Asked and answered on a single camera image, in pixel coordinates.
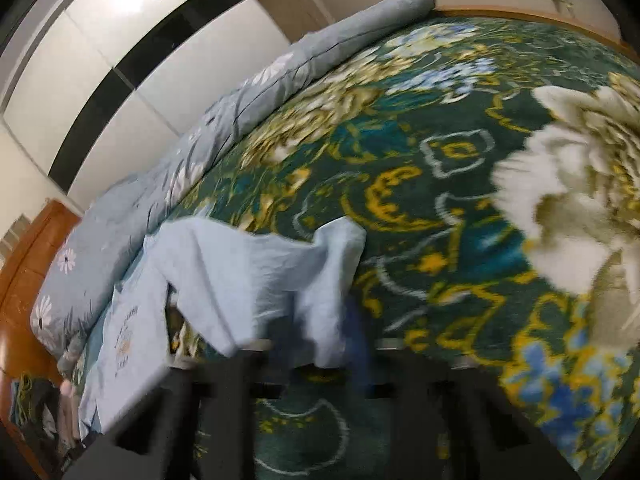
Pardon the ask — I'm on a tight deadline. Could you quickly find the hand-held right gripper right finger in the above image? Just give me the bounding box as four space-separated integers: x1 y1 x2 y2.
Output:
349 304 582 480

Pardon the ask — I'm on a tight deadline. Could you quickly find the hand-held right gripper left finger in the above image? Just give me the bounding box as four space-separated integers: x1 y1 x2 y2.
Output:
64 346 292 480

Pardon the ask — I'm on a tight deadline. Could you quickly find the light blue shirt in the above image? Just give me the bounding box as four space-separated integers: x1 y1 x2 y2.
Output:
79 218 367 434

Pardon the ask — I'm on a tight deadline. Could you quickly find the green floral blanket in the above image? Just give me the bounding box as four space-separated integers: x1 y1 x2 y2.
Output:
70 16 640 480

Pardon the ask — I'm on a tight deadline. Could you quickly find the grey-blue daisy print pillow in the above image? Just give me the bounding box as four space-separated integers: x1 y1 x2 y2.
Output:
29 174 168 363

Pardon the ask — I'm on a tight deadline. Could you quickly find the wooden headboard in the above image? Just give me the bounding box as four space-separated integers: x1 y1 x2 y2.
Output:
0 199 84 477

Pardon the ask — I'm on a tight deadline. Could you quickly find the grey-blue daisy print quilt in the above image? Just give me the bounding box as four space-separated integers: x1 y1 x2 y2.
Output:
135 0 437 226

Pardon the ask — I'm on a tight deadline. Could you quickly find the white wardrobe with black stripe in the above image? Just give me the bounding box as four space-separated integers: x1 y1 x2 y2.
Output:
0 0 297 211

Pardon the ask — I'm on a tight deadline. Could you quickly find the wooden bed rail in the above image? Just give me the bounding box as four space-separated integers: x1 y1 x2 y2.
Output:
434 6 637 57

